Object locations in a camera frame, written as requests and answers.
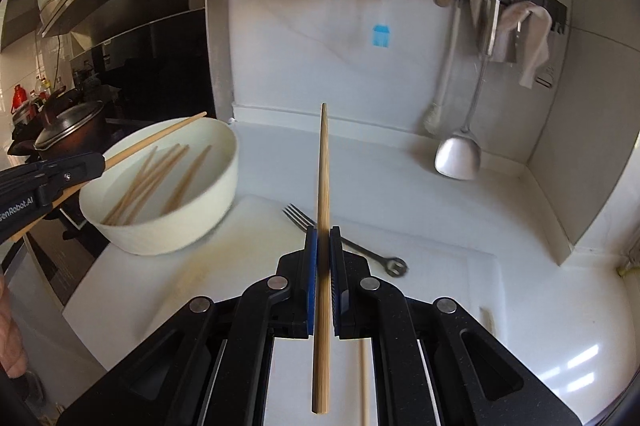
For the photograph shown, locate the blue silicone brush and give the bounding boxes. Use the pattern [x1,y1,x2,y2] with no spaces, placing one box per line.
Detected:
[372,0,397,49]

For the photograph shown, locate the black stove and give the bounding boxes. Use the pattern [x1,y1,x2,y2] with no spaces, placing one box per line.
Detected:
[7,126,108,257]

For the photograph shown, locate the steel partition panel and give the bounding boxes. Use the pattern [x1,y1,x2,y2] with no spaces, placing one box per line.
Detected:
[205,0,236,121]

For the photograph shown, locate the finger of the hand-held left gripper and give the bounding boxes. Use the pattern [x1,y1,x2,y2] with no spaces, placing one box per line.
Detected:
[4,152,106,183]
[36,169,104,207]

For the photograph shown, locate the white cutting board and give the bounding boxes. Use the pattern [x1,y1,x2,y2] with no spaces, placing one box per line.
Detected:
[150,195,506,426]

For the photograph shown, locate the person's left forearm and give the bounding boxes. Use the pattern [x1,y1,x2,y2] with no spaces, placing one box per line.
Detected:
[0,276,29,380]

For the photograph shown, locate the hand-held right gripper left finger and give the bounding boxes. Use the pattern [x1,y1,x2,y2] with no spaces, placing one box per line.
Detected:
[57,226,321,426]

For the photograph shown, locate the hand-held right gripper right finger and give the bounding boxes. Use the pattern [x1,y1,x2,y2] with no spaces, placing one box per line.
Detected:
[329,226,598,426]

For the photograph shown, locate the hanging steel utensil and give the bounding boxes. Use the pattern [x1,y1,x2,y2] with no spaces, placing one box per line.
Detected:
[472,0,519,64]

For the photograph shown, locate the steel spatula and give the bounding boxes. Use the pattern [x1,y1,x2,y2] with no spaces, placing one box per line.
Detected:
[434,6,501,181]

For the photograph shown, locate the white plastic bowl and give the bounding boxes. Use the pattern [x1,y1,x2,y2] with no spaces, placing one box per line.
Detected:
[79,118,240,255]

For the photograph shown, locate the bunch of wooden chopsticks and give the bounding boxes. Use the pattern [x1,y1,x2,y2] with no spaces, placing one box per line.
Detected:
[101,145,213,227]

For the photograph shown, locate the dark pot with glass lid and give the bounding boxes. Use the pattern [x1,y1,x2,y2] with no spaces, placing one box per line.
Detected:
[33,93,109,157]

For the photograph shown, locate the white cloth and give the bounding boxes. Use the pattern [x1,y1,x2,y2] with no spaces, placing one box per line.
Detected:
[500,2,551,89]

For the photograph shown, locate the wooden chopstick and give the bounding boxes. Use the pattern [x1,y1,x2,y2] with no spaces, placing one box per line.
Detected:
[10,111,208,243]
[310,103,334,417]
[357,338,371,426]

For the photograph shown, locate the steel fork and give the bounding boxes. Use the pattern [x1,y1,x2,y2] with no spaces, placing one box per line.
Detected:
[283,204,410,279]

